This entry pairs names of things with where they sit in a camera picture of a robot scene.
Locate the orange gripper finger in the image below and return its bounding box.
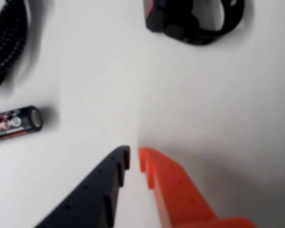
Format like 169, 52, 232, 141
138, 147, 260, 228

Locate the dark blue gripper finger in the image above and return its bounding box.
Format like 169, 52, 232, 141
34, 145, 131, 228

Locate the black aa battery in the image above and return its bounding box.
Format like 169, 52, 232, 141
0, 105, 44, 143

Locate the black plastic ring clip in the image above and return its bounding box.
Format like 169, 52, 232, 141
143, 0, 245, 46

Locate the black coiled usb cable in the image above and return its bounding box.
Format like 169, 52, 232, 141
0, 0, 29, 92

